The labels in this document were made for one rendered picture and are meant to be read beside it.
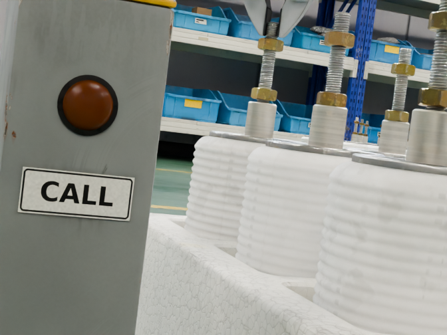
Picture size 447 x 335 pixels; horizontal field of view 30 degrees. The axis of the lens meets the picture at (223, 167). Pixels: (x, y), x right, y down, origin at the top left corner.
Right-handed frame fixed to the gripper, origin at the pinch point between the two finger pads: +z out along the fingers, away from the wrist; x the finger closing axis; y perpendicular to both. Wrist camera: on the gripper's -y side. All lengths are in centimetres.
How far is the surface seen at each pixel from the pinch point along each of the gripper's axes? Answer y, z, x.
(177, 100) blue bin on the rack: -406, -3, -162
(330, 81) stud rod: 10.5, 4.9, 6.8
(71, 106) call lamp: 29.8, 8.5, -0.8
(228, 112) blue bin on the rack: -433, 0, -138
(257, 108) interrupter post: 1.7, 6.9, -0.2
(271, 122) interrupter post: 1.1, 7.8, 0.9
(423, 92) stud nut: 20.3, 5.7, 13.3
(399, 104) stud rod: -6.0, 5.1, 9.5
